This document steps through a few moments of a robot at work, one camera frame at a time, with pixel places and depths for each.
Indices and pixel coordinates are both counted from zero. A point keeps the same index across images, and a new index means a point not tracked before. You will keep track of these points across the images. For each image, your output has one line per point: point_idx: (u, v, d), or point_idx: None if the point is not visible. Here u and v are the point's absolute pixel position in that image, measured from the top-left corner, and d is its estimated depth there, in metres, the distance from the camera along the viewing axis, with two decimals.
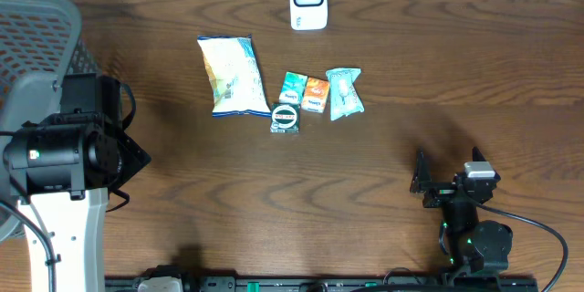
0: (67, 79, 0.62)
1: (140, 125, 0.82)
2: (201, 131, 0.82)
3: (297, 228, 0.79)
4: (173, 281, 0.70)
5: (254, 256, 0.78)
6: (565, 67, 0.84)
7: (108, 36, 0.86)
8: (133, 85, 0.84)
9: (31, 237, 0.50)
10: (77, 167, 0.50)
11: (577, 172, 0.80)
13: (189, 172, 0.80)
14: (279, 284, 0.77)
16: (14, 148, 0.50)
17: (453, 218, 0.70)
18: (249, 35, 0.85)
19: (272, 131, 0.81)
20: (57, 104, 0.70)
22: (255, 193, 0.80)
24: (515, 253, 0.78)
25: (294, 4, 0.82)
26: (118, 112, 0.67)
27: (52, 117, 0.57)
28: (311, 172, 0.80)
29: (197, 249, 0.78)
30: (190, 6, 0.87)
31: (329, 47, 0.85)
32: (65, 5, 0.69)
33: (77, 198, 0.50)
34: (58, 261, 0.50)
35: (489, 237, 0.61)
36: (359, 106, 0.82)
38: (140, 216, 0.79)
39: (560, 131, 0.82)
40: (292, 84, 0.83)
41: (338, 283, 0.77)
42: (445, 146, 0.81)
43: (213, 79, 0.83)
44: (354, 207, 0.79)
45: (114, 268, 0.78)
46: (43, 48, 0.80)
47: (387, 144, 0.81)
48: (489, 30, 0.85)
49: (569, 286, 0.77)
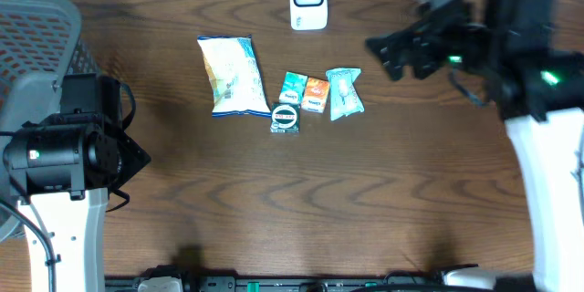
0: (67, 78, 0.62)
1: (140, 124, 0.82)
2: (201, 132, 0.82)
3: (297, 228, 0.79)
4: (173, 281, 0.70)
5: (253, 256, 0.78)
6: None
7: (108, 36, 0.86)
8: (133, 85, 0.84)
9: (31, 237, 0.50)
10: (77, 167, 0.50)
11: None
13: (189, 172, 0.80)
14: (279, 283, 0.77)
16: (14, 148, 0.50)
17: (469, 24, 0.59)
18: (249, 35, 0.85)
19: (272, 131, 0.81)
20: (57, 104, 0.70)
22: (255, 193, 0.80)
24: (515, 252, 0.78)
25: (294, 4, 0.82)
26: (118, 112, 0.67)
27: (52, 117, 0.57)
28: (311, 172, 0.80)
29: (198, 249, 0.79)
30: (190, 5, 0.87)
31: (329, 47, 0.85)
32: (66, 5, 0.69)
33: (77, 198, 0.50)
34: (58, 261, 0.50)
35: (563, 122, 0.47)
36: (359, 106, 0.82)
38: (140, 216, 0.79)
39: None
40: (292, 84, 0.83)
41: (338, 283, 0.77)
42: (445, 146, 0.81)
43: (213, 79, 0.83)
44: (354, 207, 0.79)
45: (114, 267, 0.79)
46: (43, 48, 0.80)
47: (387, 144, 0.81)
48: None
49: None
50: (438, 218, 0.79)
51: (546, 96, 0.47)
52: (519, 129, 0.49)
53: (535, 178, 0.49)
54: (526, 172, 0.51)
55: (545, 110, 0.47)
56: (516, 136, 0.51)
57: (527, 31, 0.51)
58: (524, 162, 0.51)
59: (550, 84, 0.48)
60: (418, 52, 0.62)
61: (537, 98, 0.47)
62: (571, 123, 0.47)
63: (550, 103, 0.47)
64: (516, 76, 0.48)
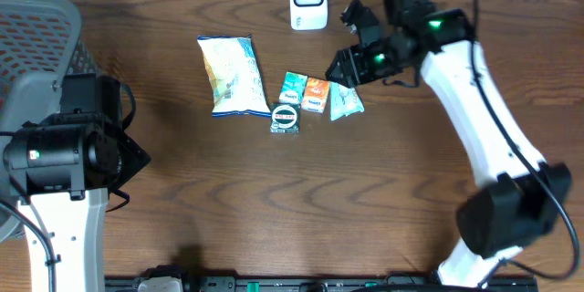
0: (67, 78, 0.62)
1: (140, 125, 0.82)
2: (201, 132, 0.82)
3: (297, 228, 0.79)
4: (173, 281, 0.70)
5: (253, 256, 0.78)
6: (564, 67, 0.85)
7: (108, 36, 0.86)
8: (133, 85, 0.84)
9: (31, 237, 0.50)
10: (77, 167, 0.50)
11: (578, 172, 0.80)
13: (189, 172, 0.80)
14: (279, 283, 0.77)
16: (14, 148, 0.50)
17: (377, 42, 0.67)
18: (249, 35, 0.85)
19: (272, 131, 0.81)
20: (56, 104, 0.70)
22: (255, 193, 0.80)
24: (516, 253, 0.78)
25: (294, 4, 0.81)
26: (118, 112, 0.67)
27: (52, 117, 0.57)
28: (311, 172, 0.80)
29: (198, 249, 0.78)
30: (191, 5, 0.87)
31: (329, 47, 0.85)
32: (65, 5, 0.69)
33: (77, 198, 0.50)
34: (58, 262, 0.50)
35: (456, 49, 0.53)
36: (359, 106, 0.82)
38: (140, 216, 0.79)
39: (561, 131, 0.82)
40: (292, 84, 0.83)
41: (338, 283, 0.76)
42: (445, 146, 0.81)
43: (213, 79, 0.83)
44: (354, 207, 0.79)
45: (113, 267, 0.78)
46: (43, 48, 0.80)
47: (387, 144, 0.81)
48: (488, 30, 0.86)
49: (569, 285, 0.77)
50: (438, 218, 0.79)
51: (432, 37, 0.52)
52: (433, 68, 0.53)
53: (452, 108, 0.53)
54: (447, 107, 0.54)
55: (436, 45, 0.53)
56: (430, 79, 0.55)
57: (416, 5, 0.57)
58: (443, 100, 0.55)
59: (431, 27, 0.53)
60: (352, 65, 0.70)
61: (427, 39, 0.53)
62: (463, 49, 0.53)
63: (437, 41, 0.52)
64: (408, 32, 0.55)
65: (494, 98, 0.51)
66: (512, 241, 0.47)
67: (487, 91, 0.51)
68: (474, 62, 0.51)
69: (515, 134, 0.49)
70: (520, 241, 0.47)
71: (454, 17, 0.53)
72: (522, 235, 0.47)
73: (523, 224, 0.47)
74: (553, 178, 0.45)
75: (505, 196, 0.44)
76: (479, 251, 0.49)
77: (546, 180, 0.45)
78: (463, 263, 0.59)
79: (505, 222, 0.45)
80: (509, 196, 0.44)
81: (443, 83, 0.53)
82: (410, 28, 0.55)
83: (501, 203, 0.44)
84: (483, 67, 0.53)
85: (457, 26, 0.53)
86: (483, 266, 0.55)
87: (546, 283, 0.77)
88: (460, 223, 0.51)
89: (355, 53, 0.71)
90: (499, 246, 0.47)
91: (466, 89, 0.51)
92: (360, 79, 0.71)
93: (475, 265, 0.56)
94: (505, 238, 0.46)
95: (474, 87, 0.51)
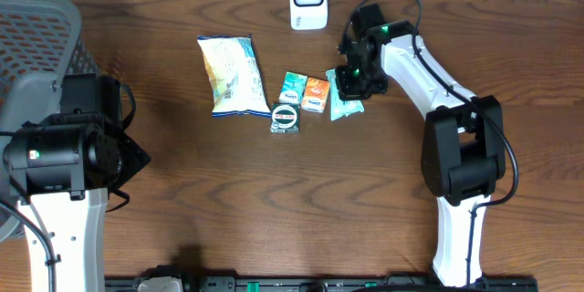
0: (67, 78, 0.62)
1: (140, 125, 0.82)
2: (201, 131, 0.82)
3: (297, 228, 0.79)
4: (173, 281, 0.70)
5: (253, 255, 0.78)
6: (564, 67, 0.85)
7: (108, 36, 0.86)
8: (133, 85, 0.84)
9: (31, 237, 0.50)
10: (77, 167, 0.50)
11: (577, 172, 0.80)
13: (189, 172, 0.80)
14: (279, 284, 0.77)
16: (14, 148, 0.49)
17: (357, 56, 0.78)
18: (249, 35, 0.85)
19: (272, 131, 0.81)
20: (57, 104, 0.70)
22: (255, 193, 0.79)
24: (515, 253, 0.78)
25: (294, 4, 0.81)
26: (118, 112, 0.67)
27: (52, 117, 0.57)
28: (311, 172, 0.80)
29: (198, 249, 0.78)
30: (191, 5, 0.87)
31: (329, 47, 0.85)
32: (65, 5, 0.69)
33: (77, 198, 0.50)
34: (58, 261, 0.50)
35: (402, 38, 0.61)
36: (359, 106, 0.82)
38: (140, 216, 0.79)
39: (560, 130, 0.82)
40: (292, 84, 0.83)
41: (338, 283, 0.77)
42: None
43: (213, 79, 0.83)
44: (354, 207, 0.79)
45: (113, 267, 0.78)
46: (43, 48, 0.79)
47: (387, 144, 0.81)
48: (489, 30, 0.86)
49: (568, 285, 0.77)
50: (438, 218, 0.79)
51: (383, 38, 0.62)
52: (387, 57, 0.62)
53: (404, 81, 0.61)
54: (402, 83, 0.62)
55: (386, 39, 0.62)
56: (390, 68, 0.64)
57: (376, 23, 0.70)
58: (399, 78, 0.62)
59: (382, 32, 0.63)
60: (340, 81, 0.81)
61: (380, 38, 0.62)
62: (407, 36, 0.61)
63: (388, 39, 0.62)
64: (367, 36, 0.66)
65: (432, 63, 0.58)
66: (469, 176, 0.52)
67: (428, 60, 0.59)
68: (413, 41, 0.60)
69: (451, 79, 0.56)
70: (477, 176, 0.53)
71: (403, 26, 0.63)
72: (477, 170, 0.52)
73: (473, 158, 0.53)
74: (486, 106, 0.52)
75: (446, 121, 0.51)
76: (444, 193, 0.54)
77: (481, 109, 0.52)
78: (443, 246, 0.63)
79: (452, 147, 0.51)
80: (450, 121, 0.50)
81: (393, 62, 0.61)
82: (368, 35, 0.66)
83: (443, 130, 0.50)
84: (422, 43, 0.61)
85: (403, 30, 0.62)
86: (461, 233, 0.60)
87: (545, 283, 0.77)
88: (427, 176, 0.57)
89: (342, 71, 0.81)
90: (458, 182, 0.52)
91: (410, 62, 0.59)
92: (345, 92, 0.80)
93: (453, 234, 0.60)
94: (460, 168, 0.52)
95: (416, 58, 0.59)
